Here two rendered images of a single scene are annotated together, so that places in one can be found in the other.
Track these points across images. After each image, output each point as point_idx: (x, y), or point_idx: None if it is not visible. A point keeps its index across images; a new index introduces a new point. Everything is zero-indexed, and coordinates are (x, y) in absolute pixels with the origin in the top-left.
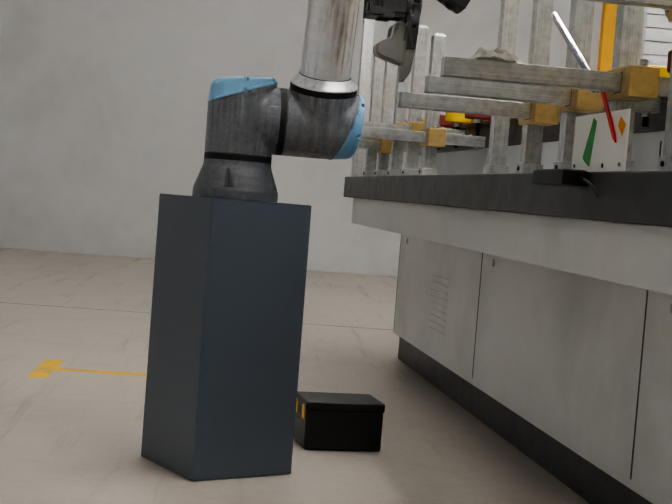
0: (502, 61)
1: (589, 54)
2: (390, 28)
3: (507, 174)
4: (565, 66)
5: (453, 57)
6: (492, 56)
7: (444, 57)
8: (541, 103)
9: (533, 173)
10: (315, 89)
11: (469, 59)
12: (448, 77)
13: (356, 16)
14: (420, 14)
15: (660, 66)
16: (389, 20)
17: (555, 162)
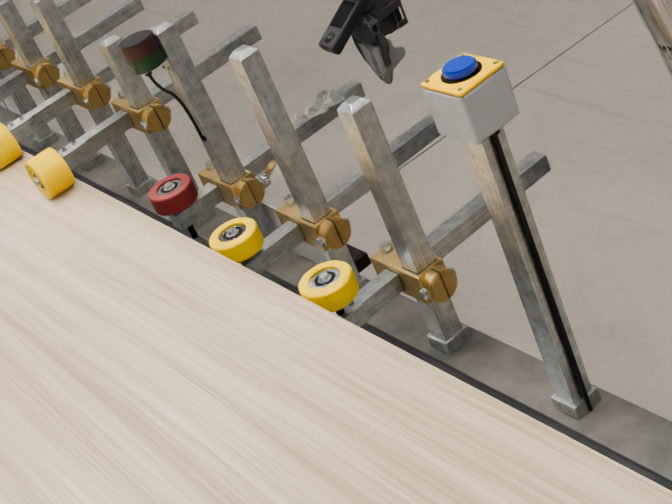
0: (318, 109)
1: (289, 188)
2: (388, 40)
3: (479, 331)
4: (322, 192)
5: (346, 83)
6: (323, 101)
7: (354, 81)
8: (348, 205)
9: (367, 254)
10: None
11: (336, 91)
12: (412, 127)
13: (661, 55)
14: (354, 37)
15: (217, 228)
16: (388, 33)
17: (362, 277)
